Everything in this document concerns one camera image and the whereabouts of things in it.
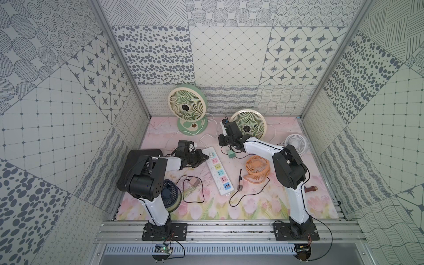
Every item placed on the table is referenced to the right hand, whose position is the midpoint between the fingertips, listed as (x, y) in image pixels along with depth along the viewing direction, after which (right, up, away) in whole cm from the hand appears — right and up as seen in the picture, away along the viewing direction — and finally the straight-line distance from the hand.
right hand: (220, 139), depth 99 cm
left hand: (-7, -9, -4) cm, 12 cm away
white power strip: (-1, -19, -8) cm, 21 cm away
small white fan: (+46, -2, -6) cm, 47 cm away
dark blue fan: (-25, -28, -18) cm, 41 cm away
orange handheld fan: (+20, -15, -12) cm, 28 cm away
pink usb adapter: (-14, -23, -11) cm, 29 cm away
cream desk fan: (+18, +10, -3) cm, 21 cm away
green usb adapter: (+7, -9, -1) cm, 11 cm away
